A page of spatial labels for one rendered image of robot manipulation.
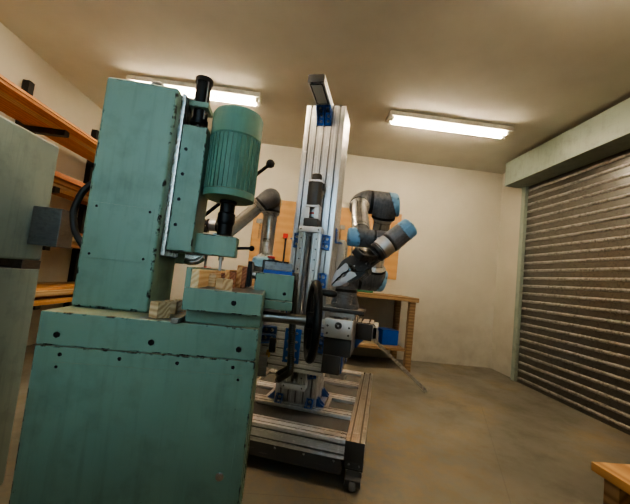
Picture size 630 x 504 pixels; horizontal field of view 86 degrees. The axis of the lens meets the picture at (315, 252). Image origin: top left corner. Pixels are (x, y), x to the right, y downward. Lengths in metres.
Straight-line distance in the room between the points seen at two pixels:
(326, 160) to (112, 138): 1.24
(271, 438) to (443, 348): 3.52
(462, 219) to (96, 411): 4.70
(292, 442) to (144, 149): 1.42
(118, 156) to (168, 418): 0.79
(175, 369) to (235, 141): 0.72
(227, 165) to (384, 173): 3.85
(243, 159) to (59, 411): 0.88
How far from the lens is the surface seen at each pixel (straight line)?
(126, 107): 1.29
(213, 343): 1.01
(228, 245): 1.17
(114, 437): 1.14
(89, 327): 1.10
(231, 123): 1.22
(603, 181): 4.13
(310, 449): 1.84
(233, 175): 1.17
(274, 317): 1.19
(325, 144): 2.16
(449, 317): 5.01
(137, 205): 1.18
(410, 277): 4.77
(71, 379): 1.14
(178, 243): 1.17
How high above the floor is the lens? 0.96
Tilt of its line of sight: 4 degrees up
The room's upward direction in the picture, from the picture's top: 6 degrees clockwise
